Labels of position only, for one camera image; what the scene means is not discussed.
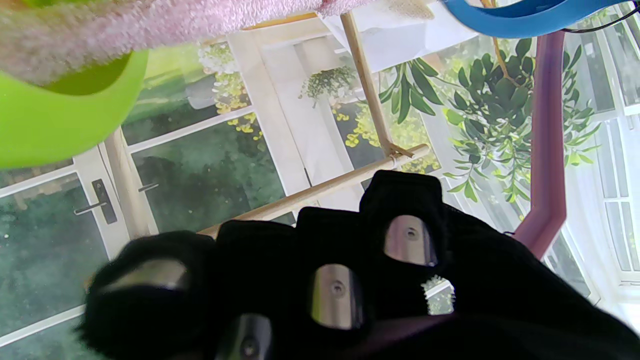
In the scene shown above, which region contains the pink square towel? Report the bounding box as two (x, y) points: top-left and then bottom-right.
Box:
(0, 0), (436, 86)

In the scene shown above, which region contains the printed garden room backdrop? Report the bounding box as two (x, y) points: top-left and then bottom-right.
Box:
(0, 0), (640, 360)

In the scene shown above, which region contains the pink clothes hanger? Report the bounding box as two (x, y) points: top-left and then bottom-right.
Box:
(514, 30), (568, 261)

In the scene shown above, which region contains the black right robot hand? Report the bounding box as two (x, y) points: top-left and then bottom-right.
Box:
(75, 170), (640, 360)

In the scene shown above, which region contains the wooden drying rack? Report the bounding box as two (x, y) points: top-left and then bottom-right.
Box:
(197, 11), (432, 239)

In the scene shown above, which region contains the green clothes peg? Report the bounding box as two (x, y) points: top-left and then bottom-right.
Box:
(0, 0), (150, 170)

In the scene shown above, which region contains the blue clothes peg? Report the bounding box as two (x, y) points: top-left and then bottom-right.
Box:
(442, 0), (626, 40)

